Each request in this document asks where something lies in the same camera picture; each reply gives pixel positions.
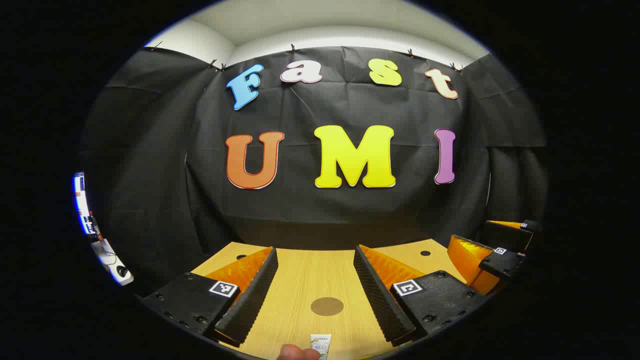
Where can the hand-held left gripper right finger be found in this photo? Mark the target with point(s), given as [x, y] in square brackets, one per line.
[377, 295]

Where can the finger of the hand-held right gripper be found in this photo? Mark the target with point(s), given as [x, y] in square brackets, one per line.
[505, 262]
[507, 235]

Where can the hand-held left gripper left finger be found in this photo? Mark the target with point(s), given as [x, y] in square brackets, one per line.
[255, 295]

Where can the round brown coaster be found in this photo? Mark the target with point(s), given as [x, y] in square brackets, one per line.
[327, 306]

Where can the white toothpaste tube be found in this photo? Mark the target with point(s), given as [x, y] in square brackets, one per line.
[320, 345]

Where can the wooden desktop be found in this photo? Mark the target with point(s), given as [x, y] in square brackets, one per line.
[310, 275]

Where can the black backdrop cloth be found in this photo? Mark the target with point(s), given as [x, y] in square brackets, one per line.
[325, 215]

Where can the lit display screen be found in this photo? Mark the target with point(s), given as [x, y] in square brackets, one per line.
[82, 205]

